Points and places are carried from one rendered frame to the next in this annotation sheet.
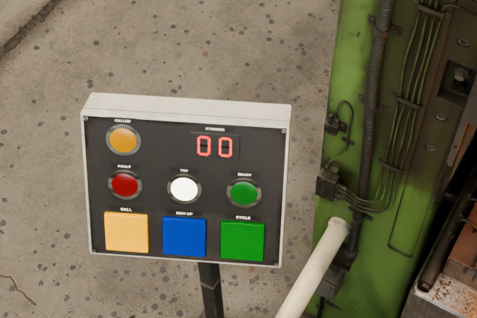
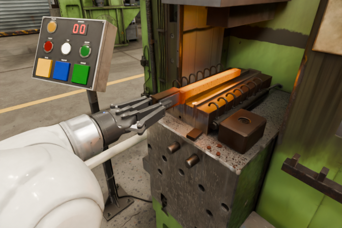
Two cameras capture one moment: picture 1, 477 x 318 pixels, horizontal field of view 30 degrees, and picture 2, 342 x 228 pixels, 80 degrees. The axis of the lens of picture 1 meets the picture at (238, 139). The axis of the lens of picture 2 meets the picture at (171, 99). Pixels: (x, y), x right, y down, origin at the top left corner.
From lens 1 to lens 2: 1.21 m
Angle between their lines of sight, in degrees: 31
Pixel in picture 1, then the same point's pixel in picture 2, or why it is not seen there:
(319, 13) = not seen: hidden behind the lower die
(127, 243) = (42, 72)
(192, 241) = (62, 72)
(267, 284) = (143, 182)
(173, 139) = (67, 26)
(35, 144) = not seen: hidden behind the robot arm
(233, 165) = (83, 38)
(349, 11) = not seen: outside the picture
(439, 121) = (172, 38)
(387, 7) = not seen: outside the picture
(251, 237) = (83, 71)
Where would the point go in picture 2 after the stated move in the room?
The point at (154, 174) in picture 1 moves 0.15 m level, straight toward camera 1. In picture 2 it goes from (58, 41) to (35, 51)
